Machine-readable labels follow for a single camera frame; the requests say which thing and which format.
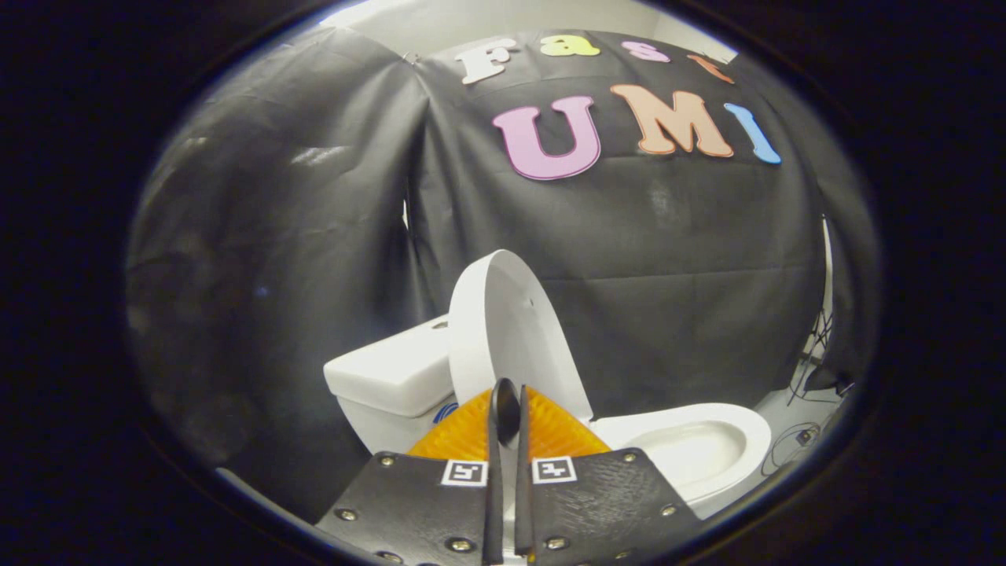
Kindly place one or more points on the white toilet lid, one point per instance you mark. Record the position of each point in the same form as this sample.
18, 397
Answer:
511, 330

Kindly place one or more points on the white toilet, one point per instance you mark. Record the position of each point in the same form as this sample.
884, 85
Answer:
692, 448

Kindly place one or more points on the black backdrop cloth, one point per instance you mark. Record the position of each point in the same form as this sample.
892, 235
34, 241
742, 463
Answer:
629, 236

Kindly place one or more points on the small black box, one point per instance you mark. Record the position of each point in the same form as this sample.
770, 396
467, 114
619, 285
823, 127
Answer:
803, 437

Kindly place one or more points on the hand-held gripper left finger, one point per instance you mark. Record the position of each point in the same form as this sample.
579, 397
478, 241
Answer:
416, 511

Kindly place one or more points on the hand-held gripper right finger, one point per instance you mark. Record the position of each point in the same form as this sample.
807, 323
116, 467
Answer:
605, 507

